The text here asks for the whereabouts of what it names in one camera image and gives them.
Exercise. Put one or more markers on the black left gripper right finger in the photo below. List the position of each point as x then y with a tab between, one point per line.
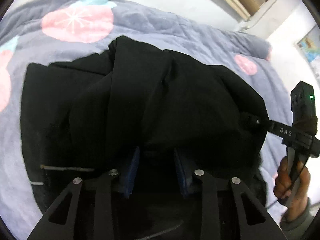
226	200

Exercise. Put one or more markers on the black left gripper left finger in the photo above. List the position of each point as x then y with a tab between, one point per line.
85	209

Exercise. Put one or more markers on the black garment with grey stripes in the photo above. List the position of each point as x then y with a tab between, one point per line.
135	106

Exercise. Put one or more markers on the grey sleeve right forearm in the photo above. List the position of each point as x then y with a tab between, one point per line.
295	229

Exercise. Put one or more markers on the grey blanket with pink fruits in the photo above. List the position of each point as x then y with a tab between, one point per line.
46	31

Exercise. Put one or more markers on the colourful wall poster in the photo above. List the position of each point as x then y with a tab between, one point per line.
309	46

